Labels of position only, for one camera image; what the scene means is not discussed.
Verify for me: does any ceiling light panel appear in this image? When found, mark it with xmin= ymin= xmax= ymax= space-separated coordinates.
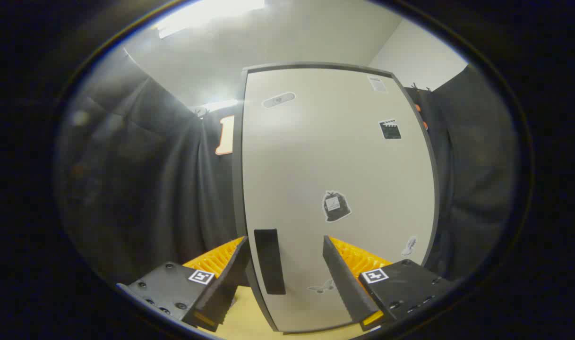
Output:
xmin=155 ymin=0 xmax=266 ymax=38
xmin=193 ymin=98 xmax=240 ymax=114

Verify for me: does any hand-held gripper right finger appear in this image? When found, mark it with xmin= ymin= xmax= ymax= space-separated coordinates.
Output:
xmin=322 ymin=235 xmax=458 ymax=331

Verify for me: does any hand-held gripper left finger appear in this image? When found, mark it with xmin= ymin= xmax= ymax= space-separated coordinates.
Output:
xmin=116 ymin=236 xmax=251 ymax=332

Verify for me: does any white shoe cabinet door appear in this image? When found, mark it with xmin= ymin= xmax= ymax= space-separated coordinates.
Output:
xmin=240 ymin=66 xmax=439 ymax=333

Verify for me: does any grey shoe cabinet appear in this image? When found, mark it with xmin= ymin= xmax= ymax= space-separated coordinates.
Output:
xmin=232 ymin=61 xmax=441 ymax=335

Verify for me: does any black door handle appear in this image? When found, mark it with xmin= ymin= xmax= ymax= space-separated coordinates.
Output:
xmin=254 ymin=229 xmax=286 ymax=295

